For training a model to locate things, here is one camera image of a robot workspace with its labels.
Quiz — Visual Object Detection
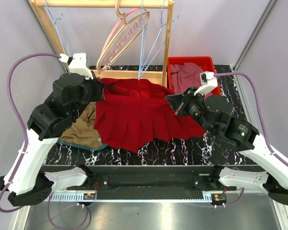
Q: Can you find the tan garment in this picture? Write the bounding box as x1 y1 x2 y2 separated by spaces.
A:
59 104 103 148

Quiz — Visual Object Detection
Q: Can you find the mauve cloth in bin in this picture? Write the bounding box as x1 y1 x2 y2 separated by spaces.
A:
170 63 204 94

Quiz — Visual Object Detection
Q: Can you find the pink wooden hanger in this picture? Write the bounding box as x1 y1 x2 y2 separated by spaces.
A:
96 0 150 73

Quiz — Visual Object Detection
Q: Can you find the red pleated skirt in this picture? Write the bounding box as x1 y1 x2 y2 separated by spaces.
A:
94 78 205 152

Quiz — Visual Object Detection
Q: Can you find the teal plastic basket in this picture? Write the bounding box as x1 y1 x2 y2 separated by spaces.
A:
57 140 108 151

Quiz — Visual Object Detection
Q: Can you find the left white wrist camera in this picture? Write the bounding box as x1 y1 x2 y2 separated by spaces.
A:
59 53 93 80

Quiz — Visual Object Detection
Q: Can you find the red plastic bin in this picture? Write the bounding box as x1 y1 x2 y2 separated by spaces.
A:
168 56 223 96

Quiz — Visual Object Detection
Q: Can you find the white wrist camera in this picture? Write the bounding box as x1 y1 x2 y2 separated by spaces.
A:
59 53 93 80
194 71 218 96

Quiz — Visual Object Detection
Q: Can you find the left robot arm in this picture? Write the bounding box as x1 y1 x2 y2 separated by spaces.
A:
0 73 104 210

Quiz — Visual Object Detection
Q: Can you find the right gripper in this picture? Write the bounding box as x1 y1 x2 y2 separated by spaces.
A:
167 85 216 135

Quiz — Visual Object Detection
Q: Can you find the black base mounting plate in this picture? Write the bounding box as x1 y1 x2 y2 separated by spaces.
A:
80 165 225 202

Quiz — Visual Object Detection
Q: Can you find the wooden clothes rack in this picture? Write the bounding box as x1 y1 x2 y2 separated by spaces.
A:
29 0 174 86

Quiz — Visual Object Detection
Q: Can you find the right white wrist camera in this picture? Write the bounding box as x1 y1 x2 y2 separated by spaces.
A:
194 71 218 96

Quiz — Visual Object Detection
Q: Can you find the blue wire hanger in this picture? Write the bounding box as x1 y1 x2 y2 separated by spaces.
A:
137 0 144 80
44 0 70 56
141 0 180 78

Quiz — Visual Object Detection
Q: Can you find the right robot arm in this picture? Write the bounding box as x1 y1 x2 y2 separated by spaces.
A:
166 87 288 206

